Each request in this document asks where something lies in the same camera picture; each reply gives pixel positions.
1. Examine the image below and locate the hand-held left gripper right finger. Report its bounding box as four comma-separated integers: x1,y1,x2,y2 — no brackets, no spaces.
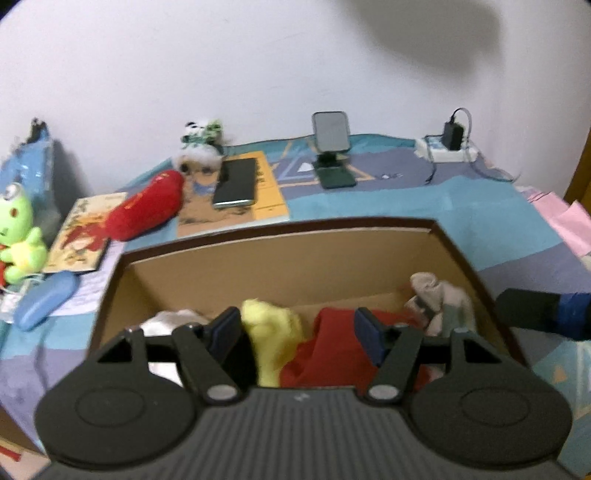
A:
355,307,500,403

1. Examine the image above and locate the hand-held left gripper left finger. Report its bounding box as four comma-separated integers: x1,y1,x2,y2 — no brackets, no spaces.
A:
95,306,245,407

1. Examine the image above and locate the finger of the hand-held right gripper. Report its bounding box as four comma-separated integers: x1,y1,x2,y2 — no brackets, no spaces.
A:
496,287,591,343

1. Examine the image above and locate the red cloth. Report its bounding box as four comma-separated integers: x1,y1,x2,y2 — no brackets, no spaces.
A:
279,307,444,389

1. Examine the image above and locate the brown cardboard box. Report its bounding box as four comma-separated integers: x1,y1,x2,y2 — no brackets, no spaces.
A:
85,217,532,400

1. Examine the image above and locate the mauve plush toy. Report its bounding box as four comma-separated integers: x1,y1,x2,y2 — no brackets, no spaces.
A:
404,271,476,337

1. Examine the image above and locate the yellow cloth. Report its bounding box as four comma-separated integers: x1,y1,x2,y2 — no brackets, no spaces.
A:
241,299,305,388

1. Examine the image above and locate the white cloth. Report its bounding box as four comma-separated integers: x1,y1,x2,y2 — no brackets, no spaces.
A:
139,308,211,386

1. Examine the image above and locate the white paper sheet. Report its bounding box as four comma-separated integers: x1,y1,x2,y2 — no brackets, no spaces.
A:
46,240,125,317

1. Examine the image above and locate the yellow brown book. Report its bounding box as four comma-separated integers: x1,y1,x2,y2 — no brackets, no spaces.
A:
178,151,291,237

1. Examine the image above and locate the wooden door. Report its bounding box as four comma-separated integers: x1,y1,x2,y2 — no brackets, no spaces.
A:
566,134,591,206

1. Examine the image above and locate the red chili plush toy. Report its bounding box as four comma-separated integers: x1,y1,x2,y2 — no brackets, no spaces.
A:
105,170,185,241

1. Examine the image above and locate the black smartphone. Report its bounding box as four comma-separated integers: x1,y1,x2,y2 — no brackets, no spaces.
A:
212,157,258,209

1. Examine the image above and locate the green phone stand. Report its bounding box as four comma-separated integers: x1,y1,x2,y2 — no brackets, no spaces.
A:
313,150,357,189

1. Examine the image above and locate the white haired doll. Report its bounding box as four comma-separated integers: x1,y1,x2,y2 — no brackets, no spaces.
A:
173,145,225,195

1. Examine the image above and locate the white power strip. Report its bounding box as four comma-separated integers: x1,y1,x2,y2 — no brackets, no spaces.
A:
414,135,481,163

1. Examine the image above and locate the illustrated picture book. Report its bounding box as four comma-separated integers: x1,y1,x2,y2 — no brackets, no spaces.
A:
44,193,127,274

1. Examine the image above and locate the blue glasses case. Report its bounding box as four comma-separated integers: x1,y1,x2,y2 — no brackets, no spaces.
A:
13,271,79,332

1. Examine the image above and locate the black charger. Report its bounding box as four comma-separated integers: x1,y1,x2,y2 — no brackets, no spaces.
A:
442,119,465,151

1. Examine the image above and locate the small panda toy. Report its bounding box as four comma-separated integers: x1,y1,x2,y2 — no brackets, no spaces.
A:
181,119,225,148

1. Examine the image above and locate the green frog plush toy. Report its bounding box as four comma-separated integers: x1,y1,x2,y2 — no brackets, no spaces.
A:
0,182,49,284

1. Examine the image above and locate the blue plastic bag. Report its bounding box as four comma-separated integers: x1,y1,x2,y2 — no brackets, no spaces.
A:
0,119,54,195

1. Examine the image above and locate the black cable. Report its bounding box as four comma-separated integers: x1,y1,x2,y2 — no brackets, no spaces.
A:
425,107,514,185

